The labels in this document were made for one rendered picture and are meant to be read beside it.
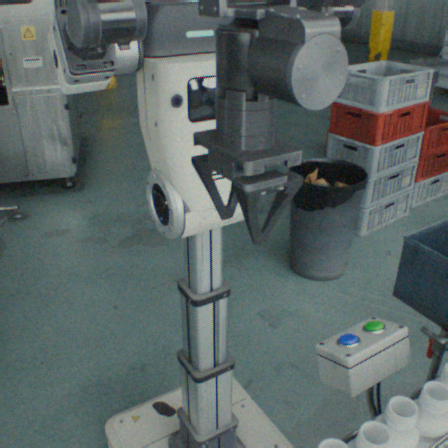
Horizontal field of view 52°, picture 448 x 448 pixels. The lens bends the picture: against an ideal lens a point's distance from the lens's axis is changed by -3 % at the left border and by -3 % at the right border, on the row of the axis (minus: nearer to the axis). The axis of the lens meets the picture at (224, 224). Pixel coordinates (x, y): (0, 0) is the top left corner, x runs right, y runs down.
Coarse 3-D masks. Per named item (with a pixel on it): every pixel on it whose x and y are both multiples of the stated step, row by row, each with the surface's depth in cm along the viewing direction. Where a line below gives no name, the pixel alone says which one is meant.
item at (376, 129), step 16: (336, 112) 315; (352, 112) 333; (368, 112) 294; (384, 112) 290; (400, 112) 303; (416, 112) 316; (336, 128) 320; (352, 128) 309; (368, 128) 299; (384, 128) 298; (400, 128) 310; (416, 128) 324
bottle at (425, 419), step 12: (432, 384) 60; (444, 384) 60; (420, 396) 61; (432, 396) 61; (444, 396) 60; (420, 408) 60; (432, 408) 58; (444, 408) 58; (420, 420) 60; (432, 420) 59; (444, 420) 59; (420, 432) 59; (432, 432) 59; (444, 432) 59; (420, 444) 60
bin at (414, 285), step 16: (432, 224) 145; (416, 240) 143; (432, 240) 148; (416, 256) 137; (432, 256) 132; (400, 272) 144; (416, 272) 138; (432, 272) 133; (400, 288) 145; (416, 288) 140; (432, 288) 134; (416, 304) 141; (432, 304) 136; (432, 320) 137
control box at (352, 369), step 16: (368, 320) 82; (384, 320) 81; (336, 336) 78; (368, 336) 76; (384, 336) 75; (400, 336) 76; (320, 352) 76; (336, 352) 73; (352, 352) 72; (368, 352) 72; (384, 352) 74; (400, 352) 76; (320, 368) 77; (336, 368) 73; (352, 368) 71; (368, 368) 73; (384, 368) 74; (400, 368) 77; (336, 384) 74; (352, 384) 71; (368, 384) 73; (368, 400) 78
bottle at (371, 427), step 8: (368, 424) 55; (376, 424) 55; (360, 432) 54; (368, 432) 56; (376, 432) 55; (384, 432) 54; (352, 440) 57; (360, 440) 54; (368, 440) 58; (376, 440) 56; (384, 440) 55
